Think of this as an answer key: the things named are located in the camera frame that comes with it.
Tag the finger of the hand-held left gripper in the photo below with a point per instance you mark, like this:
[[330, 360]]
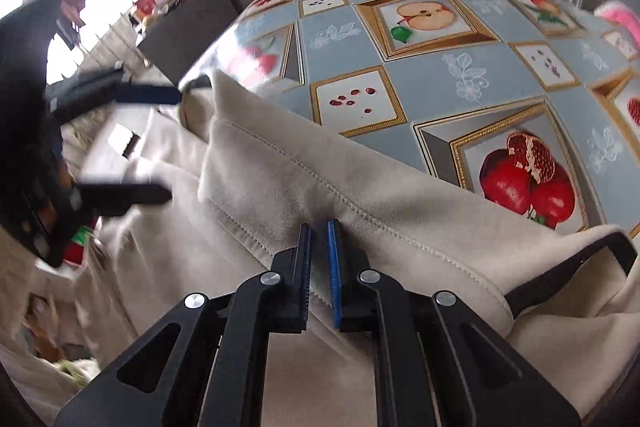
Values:
[[130, 194], [150, 94]]

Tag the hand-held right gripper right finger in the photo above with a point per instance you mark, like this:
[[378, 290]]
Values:
[[334, 282]]

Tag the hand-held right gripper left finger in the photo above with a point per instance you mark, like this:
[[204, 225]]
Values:
[[304, 287]]

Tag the beige sweatshirt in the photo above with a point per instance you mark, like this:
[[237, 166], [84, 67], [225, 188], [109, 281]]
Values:
[[310, 187]]

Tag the dark low cabinet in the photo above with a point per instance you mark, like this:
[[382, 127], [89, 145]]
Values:
[[185, 39]]

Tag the metal window railing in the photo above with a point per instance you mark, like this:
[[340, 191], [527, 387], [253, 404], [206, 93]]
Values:
[[100, 42]]

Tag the fruit print tablecloth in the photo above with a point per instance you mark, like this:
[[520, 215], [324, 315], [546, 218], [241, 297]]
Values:
[[345, 57]]

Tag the pink floral blanket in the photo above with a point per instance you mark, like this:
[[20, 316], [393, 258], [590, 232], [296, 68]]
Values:
[[622, 19]]

